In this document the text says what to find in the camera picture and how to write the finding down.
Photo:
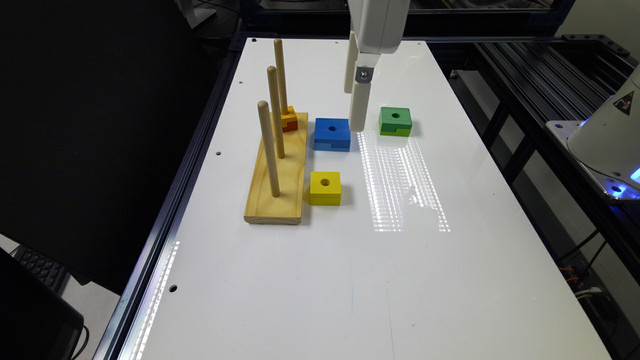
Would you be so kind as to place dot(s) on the middle wooden peg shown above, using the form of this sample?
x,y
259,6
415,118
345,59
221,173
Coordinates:
x,y
276,111

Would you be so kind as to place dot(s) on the blue wooden block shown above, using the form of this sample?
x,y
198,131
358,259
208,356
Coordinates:
x,y
332,134

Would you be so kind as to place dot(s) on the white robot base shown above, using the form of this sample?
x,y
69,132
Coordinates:
x,y
606,145

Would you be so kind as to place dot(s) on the black keyboard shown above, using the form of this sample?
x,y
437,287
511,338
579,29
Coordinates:
x,y
50,273

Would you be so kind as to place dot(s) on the yellow wooden block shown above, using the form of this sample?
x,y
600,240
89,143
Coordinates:
x,y
325,188

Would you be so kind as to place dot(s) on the orange and yellow block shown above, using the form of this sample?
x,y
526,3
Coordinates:
x,y
289,120

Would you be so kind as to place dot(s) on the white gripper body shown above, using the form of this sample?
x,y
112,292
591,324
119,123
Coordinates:
x,y
378,25

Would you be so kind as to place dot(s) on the green wooden block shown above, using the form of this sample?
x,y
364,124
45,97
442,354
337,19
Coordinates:
x,y
395,121

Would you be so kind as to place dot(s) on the front wooden peg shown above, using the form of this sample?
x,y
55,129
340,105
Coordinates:
x,y
269,147

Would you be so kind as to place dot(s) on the black aluminium frame rails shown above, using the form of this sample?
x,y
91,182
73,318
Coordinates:
x,y
535,84

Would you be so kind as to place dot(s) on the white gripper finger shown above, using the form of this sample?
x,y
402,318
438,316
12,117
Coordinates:
x,y
352,55
360,93

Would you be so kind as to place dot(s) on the rear wooden peg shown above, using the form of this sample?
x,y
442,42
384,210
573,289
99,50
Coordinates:
x,y
281,75

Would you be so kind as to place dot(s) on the wooden peg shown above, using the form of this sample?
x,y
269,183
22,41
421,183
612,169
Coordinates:
x,y
276,111
269,147
281,75

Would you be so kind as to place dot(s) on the black monitor corner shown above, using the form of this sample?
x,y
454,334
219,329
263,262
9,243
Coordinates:
x,y
36,323

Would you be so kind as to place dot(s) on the wooden peg base board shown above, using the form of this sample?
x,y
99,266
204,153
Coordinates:
x,y
286,209

